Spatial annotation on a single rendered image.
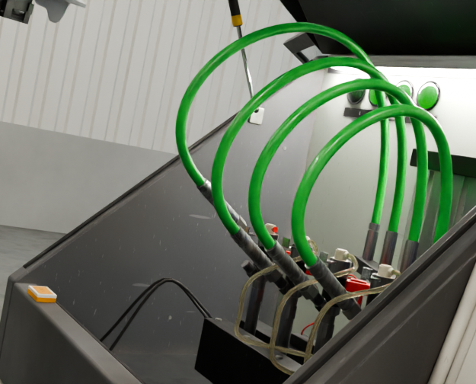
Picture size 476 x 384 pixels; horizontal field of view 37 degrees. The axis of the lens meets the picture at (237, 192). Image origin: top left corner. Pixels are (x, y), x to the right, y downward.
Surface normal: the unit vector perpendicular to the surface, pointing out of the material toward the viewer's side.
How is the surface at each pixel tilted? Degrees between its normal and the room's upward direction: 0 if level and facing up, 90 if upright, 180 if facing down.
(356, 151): 90
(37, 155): 90
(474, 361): 76
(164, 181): 90
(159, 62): 90
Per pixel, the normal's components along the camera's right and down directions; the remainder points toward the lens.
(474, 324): -0.76, -0.36
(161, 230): 0.52, 0.16
